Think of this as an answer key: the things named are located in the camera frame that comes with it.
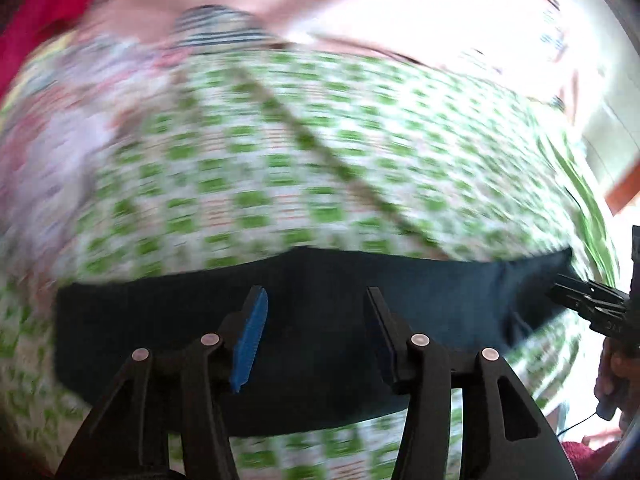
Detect wooden furniture edge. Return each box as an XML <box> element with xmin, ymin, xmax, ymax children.
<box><xmin>606</xmin><ymin>157</ymin><xmax>640</xmax><ymax>213</ymax></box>

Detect thin black cable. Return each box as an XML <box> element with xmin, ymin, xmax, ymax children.
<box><xmin>557</xmin><ymin>410</ymin><xmax>601</xmax><ymax>436</ymax></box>

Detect floral printed cloth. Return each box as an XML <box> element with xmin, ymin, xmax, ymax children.
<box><xmin>0</xmin><ymin>35</ymin><xmax>191</xmax><ymax>281</ymax></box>

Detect striped cloth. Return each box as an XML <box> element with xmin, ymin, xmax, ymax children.
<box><xmin>167</xmin><ymin>4</ymin><xmax>291</xmax><ymax>56</ymax></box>

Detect pink cloth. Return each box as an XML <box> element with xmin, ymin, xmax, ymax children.
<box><xmin>80</xmin><ymin>0</ymin><xmax>581</xmax><ymax>126</ymax></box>

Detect dark red towel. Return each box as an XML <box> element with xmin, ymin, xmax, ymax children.
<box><xmin>559</xmin><ymin>437</ymin><xmax>626</xmax><ymax>480</ymax></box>

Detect person's right hand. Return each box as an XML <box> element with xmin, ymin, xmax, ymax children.
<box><xmin>594</xmin><ymin>337</ymin><xmax>640</xmax><ymax>422</ymax></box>

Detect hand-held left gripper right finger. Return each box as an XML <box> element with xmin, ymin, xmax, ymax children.
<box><xmin>366</xmin><ymin>286</ymin><xmax>577</xmax><ymax>480</ymax></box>

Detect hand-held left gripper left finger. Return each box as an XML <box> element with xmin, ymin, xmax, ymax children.
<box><xmin>54</xmin><ymin>285</ymin><xmax>270</xmax><ymax>480</ymax></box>

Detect green checkered bed sheet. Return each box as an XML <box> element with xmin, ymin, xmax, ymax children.
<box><xmin>0</xmin><ymin>50</ymin><xmax>623</xmax><ymax>480</ymax></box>

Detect dark navy pants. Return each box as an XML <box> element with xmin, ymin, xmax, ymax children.
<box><xmin>52</xmin><ymin>245</ymin><xmax>576</xmax><ymax>437</ymax></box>

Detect red cloth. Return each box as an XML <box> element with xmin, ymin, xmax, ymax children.
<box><xmin>0</xmin><ymin>0</ymin><xmax>113</xmax><ymax>106</ymax></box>

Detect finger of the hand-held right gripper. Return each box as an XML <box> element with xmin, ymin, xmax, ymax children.
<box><xmin>549</xmin><ymin>273</ymin><xmax>630</xmax><ymax>307</ymax></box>
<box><xmin>564</xmin><ymin>300</ymin><xmax>632</xmax><ymax>337</ymax></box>

